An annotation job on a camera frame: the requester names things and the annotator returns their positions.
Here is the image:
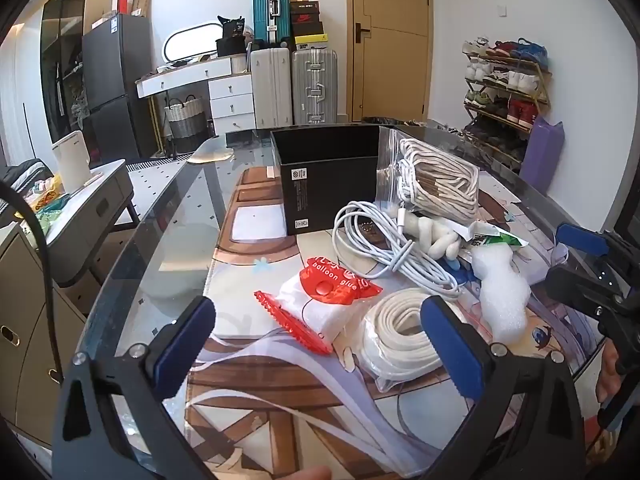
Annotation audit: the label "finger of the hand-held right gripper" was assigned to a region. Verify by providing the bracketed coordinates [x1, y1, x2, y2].
[556, 222, 622, 262]
[544, 264, 627, 324]

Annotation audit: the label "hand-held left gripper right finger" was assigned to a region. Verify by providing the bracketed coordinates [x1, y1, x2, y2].
[420, 295, 587, 480]

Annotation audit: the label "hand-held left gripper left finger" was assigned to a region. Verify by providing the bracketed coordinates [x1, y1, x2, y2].
[52, 295, 218, 480]

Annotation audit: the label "bag of white strap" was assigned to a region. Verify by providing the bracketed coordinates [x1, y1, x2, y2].
[356, 287, 481, 393]

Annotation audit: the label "white foam piece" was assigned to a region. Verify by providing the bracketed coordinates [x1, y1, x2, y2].
[471, 246, 532, 346]

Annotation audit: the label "green and white packet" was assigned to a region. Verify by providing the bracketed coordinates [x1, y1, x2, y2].
[457, 222, 530, 263]

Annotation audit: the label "white plush toy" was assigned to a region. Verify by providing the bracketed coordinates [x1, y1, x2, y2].
[402, 212, 462, 261]

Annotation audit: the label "white charging cable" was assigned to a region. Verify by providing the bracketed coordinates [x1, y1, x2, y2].
[332, 200, 463, 301]

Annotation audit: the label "red and white glue packet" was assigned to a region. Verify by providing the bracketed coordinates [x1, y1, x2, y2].
[254, 255, 383, 356]

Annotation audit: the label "zip bag of white rope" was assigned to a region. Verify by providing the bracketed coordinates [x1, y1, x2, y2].
[376, 126, 482, 226]

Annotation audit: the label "black cardboard box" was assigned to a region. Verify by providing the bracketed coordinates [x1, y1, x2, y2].
[270, 125, 383, 237]

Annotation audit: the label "person's right hand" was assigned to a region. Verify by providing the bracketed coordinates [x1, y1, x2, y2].
[596, 344, 622, 406]

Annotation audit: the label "person's left hand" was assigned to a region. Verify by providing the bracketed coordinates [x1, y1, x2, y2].
[279, 465, 333, 480]

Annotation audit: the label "purple bag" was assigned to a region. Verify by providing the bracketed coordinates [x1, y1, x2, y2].
[519, 115, 566, 196]

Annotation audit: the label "printed cartoon table mat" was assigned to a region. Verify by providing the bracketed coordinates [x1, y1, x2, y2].
[182, 165, 618, 480]

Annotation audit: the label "metal shoe rack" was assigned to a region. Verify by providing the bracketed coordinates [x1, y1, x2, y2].
[462, 50, 553, 173]

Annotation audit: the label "beige cabinet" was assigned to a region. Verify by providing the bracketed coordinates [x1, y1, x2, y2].
[0, 220, 88, 453]

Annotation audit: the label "grey side table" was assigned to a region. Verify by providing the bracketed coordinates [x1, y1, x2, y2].
[20, 159, 143, 288]

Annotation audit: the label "shoe rack with shoes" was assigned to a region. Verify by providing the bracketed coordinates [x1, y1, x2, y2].
[462, 36, 550, 161]

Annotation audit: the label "pile of snack packets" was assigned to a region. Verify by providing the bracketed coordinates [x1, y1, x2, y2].
[22, 174, 71, 228]

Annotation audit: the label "white tabletop appliance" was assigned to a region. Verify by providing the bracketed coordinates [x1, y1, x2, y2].
[51, 130, 93, 192]

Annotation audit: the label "black trash bag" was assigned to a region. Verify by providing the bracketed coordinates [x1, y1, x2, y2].
[360, 116, 428, 127]

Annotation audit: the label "woven laundry basket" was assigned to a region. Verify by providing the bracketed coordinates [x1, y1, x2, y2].
[164, 95, 208, 140]

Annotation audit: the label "white dresser with drawers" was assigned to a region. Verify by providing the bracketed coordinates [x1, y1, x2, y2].
[136, 56, 257, 136]

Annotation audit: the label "black refrigerator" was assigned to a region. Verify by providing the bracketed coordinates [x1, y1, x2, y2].
[81, 14, 160, 163]

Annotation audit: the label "wooden door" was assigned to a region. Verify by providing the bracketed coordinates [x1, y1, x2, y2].
[347, 0, 434, 123]

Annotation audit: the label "white suitcase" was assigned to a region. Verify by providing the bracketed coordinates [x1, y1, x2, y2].
[250, 47, 293, 129]

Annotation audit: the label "silver suitcase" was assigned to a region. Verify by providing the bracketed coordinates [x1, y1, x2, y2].
[291, 49, 339, 126]

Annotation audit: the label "dark glass cabinet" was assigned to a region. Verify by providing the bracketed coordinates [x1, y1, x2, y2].
[40, 0, 107, 158]

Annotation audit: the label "oval white mirror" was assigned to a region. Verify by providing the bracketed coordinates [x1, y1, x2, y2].
[164, 21, 222, 62]

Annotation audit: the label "stack of shoe boxes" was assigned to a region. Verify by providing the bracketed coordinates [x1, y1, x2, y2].
[289, 0, 330, 46]

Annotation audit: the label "cardboard boxes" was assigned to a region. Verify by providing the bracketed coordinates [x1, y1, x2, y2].
[91, 0, 153, 33]

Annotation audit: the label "teal suitcase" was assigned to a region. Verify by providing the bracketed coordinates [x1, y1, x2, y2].
[252, 0, 292, 51]

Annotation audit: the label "black cable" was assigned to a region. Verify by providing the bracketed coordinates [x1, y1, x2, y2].
[0, 177, 63, 391]

